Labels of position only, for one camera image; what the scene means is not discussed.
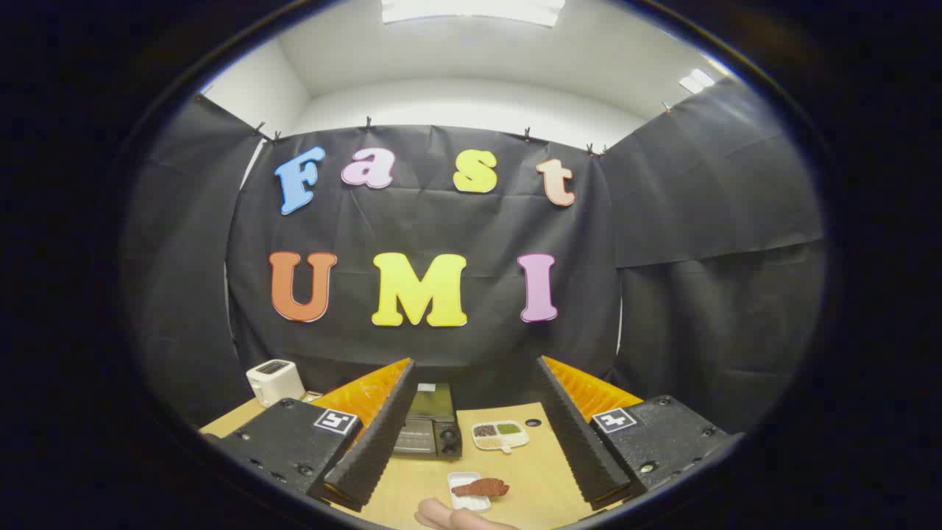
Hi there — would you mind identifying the white rectangular tray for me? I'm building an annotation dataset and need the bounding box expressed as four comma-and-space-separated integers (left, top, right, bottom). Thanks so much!
447, 472, 492, 512

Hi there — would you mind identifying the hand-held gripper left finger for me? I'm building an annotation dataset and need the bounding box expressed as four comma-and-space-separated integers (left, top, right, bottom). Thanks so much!
202, 357, 417, 514

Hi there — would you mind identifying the large ceiling light panel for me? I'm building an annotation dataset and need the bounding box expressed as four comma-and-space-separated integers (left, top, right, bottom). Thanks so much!
380, 0, 566, 28

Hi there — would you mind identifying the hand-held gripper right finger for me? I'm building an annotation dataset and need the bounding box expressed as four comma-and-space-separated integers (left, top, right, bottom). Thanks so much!
536, 356, 744, 512

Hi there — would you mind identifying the small ceiling light panel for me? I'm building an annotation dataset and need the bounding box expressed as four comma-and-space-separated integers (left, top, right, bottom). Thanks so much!
679, 68, 716, 95

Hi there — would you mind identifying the red meat steak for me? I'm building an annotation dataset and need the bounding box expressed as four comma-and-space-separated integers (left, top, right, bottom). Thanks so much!
451, 478, 510, 498

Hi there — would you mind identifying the white divided dish with grains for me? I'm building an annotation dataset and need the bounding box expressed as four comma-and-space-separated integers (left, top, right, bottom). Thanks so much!
471, 420, 530, 454

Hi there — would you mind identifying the black toaster oven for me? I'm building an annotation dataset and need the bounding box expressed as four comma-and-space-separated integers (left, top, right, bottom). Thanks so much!
390, 383, 463, 462

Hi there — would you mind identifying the white bread toaster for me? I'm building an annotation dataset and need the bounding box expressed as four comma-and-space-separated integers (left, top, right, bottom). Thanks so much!
246, 359, 305, 408

